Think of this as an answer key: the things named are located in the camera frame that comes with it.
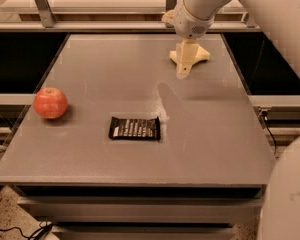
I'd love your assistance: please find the black cable right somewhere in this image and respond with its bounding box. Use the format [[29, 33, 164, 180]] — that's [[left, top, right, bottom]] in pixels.
[[260, 108, 278, 156]]

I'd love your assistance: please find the black rxbar chocolate wrapper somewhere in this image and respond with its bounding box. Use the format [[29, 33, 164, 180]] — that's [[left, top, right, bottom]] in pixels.
[[108, 117, 161, 141]]

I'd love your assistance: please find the black floor cable left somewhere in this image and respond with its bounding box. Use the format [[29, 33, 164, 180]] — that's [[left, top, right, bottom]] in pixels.
[[0, 221, 54, 240]]

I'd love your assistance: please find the red apple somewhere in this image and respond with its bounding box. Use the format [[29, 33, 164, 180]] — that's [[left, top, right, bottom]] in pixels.
[[33, 87, 68, 119]]

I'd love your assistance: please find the metal frame rail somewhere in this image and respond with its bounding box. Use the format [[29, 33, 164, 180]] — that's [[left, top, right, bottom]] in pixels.
[[0, 0, 261, 32]]

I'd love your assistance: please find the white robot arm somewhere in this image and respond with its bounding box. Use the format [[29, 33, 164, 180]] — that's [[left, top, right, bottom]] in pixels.
[[162, 0, 300, 240]]

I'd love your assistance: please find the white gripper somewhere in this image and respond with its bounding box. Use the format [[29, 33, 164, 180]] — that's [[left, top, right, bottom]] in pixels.
[[161, 0, 214, 79]]

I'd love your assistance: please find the yellow sponge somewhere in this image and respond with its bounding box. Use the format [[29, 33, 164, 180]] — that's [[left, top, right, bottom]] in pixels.
[[169, 46, 210, 65]]

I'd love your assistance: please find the grey table drawer unit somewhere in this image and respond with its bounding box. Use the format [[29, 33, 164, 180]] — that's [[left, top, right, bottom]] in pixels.
[[14, 184, 265, 240]]

